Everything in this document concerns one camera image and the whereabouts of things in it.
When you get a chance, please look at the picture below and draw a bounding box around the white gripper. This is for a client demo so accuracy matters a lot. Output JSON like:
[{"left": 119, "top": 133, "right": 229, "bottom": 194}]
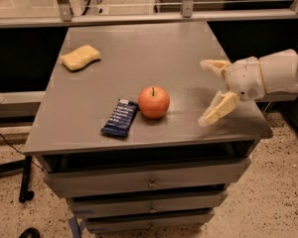
[{"left": 198, "top": 57, "right": 265, "bottom": 127}]

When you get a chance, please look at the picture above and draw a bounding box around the red apple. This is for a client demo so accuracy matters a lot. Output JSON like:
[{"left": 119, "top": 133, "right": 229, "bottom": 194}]
[{"left": 138, "top": 86, "right": 170, "bottom": 119}]

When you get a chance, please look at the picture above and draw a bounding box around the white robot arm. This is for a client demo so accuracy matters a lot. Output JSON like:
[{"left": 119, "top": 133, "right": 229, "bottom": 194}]
[{"left": 198, "top": 50, "right": 298, "bottom": 127}]

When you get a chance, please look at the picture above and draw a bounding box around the blue rxbar wrapper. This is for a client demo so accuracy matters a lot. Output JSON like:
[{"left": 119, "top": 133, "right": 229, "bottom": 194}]
[{"left": 100, "top": 99, "right": 139, "bottom": 137}]

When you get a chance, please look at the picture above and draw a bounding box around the top grey drawer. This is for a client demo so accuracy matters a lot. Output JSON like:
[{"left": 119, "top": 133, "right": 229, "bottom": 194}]
[{"left": 45, "top": 158, "right": 251, "bottom": 198}]

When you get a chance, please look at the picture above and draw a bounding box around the grey drawer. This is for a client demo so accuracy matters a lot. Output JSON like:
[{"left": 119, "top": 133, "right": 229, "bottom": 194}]
[
  {"left": 70, "top": 190, "right": 227, "bottom": 218},
  {"left": 45, "top": 158, "right": 251, "bottom": 198},
  {"left": 85, "top": 209, "right": 214, "bottom": 233}
]

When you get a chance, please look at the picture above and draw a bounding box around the grey drawer cabinet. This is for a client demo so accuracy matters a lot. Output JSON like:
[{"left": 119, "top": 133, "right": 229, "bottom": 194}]
[{"left": 23, "top": 21, "right": 274, "bottom": 234}]

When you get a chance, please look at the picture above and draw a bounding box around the bottom grey drawer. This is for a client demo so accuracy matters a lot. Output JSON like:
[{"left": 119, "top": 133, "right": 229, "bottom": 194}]
[{"left": 85, "top": 209, "right": 214, "bottom": 233}]

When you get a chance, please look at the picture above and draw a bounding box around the yellow sponge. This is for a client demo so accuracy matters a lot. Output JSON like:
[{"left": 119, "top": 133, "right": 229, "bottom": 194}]
[{"left": 61, "top": 45, "right": 101, "bottom": 71}]

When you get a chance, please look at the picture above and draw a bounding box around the middle grey drawer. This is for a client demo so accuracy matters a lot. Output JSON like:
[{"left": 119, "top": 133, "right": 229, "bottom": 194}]
[{"left": 70, "top": 190, "right": 227, "bottom": 218}]

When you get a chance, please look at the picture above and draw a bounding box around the black stand leg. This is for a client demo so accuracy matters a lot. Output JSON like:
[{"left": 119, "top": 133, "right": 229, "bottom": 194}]
[{"left": 0, "top": 156, "right": 34, "bottom": 203}]

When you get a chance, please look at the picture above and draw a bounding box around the black shoe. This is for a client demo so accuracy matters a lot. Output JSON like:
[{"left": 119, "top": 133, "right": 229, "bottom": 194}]
[{"left": 19, "top": 227, "right": 41, "bottom": 238}]

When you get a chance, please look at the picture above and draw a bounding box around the grey metal rail frame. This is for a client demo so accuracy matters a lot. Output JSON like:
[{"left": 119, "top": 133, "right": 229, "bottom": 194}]
[{"left": 0, "top": 0, "right": 298, "bottom": 28}]

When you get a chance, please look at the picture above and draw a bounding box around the black cable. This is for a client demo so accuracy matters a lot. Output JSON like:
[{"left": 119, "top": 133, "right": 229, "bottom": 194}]
[{"left": 0, "top": 122, "right": 46, "bottom": 172}]

